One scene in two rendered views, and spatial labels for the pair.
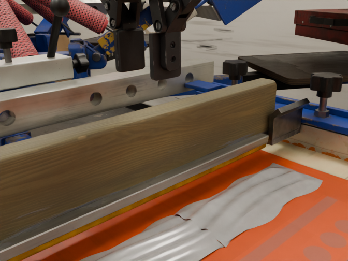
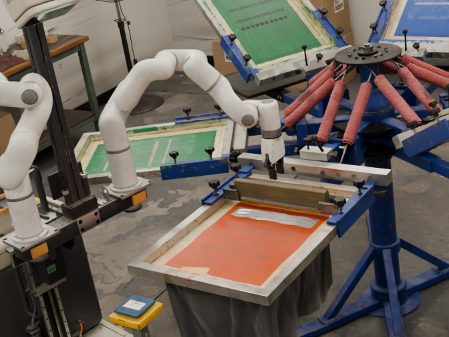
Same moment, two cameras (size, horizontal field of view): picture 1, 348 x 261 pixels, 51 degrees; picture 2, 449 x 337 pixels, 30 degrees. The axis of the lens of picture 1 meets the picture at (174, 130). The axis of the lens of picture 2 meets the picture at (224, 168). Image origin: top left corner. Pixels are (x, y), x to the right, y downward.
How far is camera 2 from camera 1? 309 cm
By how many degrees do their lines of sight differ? 72
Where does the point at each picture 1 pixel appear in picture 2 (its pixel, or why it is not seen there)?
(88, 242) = (262, 207)
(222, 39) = not seen: outside the picture
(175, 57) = (272, 175)
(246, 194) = (291, 218)
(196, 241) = (266, 216)
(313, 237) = (278, 229)
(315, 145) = not seen: hidden behind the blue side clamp
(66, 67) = (323, 156)
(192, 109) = (288, 188)
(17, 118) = (296, 170)
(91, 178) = (261, 193)
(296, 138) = not seen: hidden behind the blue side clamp
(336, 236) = (280, 232)
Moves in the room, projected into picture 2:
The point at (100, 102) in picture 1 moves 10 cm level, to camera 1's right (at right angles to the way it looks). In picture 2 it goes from (325, 174) to (334, 184)
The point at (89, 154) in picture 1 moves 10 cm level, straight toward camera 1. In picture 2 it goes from (260, 188) to (238, 196)
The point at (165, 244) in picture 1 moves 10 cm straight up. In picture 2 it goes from (264, 214) to (261, 191)
